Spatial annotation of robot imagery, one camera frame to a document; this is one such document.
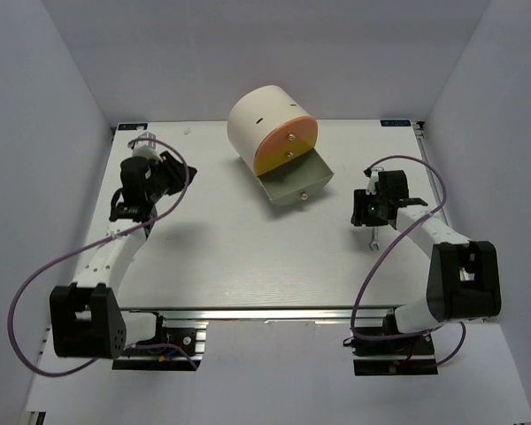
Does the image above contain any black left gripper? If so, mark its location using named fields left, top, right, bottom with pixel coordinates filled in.
left=145, top=151, right=197, bottom=204

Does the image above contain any silver open-end wrench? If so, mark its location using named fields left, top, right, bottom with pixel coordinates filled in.
left=369, top=227, right=380, bottom=251

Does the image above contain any grey green drawer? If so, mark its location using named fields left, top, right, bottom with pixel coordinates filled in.
left=258, top=150, right=334, bottom=206

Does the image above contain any yellow drawer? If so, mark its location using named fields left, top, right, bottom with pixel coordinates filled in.
left=253, top=139, right=316, bottom=176

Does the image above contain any orange drawer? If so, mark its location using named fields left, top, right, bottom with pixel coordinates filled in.
left=256, top=115, right=318, bottom=157

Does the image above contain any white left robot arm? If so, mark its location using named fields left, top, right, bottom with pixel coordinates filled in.
left=50, top=148, right=197, bottom=359

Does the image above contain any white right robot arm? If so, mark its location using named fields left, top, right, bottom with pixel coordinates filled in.
left=351, top=168, right=502, bottom=353

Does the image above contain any cream drawer cabinet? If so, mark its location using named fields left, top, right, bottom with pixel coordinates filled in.
left=227, top=85, right=311, bottom=173

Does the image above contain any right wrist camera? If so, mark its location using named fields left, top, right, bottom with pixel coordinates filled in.
left=365, top=169, right=380, bottom=196

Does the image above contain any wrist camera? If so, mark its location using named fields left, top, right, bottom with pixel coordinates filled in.
left=365, top=169, right=380, bottom=196
left=127, top=132, right=161, bottom=161

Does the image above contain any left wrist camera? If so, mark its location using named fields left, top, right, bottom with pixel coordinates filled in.
left=127, top=132, right=161, bottom=161

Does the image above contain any aluminium table rail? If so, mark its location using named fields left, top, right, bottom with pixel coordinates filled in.
left=114, top=305, right=408, bottom=324

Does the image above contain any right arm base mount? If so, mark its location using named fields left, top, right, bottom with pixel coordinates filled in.
left=342, top=336, right=438, bottom=376

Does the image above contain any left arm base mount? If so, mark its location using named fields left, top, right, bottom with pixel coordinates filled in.
left=112, top=317, right=208, bottom=372

